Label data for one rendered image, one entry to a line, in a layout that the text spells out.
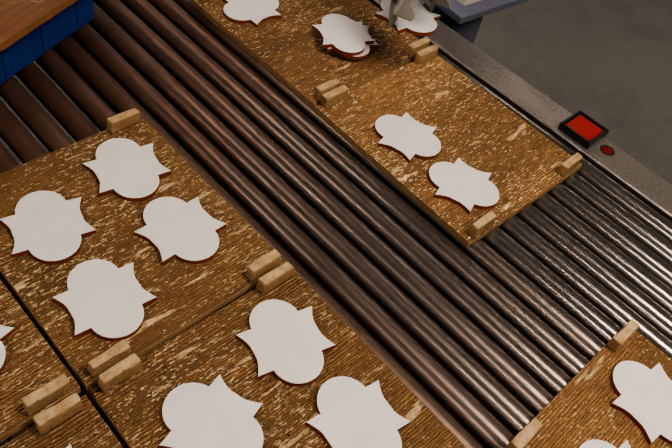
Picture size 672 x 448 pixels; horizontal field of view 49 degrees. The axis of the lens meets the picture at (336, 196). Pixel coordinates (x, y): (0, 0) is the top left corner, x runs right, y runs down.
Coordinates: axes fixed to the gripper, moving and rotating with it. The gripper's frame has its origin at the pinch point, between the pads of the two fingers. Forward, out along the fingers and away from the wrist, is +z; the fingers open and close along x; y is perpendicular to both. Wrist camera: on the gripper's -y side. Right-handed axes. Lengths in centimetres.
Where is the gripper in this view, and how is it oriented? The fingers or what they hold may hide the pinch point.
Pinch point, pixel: (408, 14)
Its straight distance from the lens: 154.8
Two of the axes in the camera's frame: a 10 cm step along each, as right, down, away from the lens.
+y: 6.1, 6.6, -4.4
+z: -1.8, 6.5, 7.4
